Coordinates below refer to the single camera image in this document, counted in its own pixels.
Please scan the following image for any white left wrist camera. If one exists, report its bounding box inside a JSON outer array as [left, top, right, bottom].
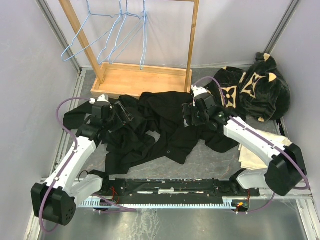
[[89, 94, 111, 107]]

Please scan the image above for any black cream fleece garment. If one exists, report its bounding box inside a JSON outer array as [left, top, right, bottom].
[[204, 52, 291, 122]]

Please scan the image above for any cream folded cloth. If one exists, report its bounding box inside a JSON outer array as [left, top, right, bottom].
[[237, 128, 294, 172]]

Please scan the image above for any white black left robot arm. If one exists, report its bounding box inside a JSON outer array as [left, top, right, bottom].
[[30, 99, 133, 226]]

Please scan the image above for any black shirt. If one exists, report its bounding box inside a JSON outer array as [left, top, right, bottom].
[[62, 94, 146, 175], [109, 91, 241, 166]]

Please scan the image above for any wooden clothes rack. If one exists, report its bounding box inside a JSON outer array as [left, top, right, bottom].
[[58, 0, 200, 99]]

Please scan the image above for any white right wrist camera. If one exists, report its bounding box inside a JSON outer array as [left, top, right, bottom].
[[191, 85, 208, 98]]

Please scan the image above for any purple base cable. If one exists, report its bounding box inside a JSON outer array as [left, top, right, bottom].
[[93, 196, 138, 215]]

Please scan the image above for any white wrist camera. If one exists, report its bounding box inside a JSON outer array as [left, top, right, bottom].
[[89, 94, 111, 107], [191, 85, 208, 98]]

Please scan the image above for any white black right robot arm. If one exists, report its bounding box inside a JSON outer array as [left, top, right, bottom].
[[182, 94, 307, 196]]

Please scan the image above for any light blue cable duct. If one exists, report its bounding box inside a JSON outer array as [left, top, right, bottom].
[[78, 196, 249, 210]]

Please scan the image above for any light blue wire hanger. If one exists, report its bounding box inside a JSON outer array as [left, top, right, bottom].
[[59, 0, 123, 62], [108, 0, 144, 65], [139, 0, 148, 71], [97, 0, 125, 65]]

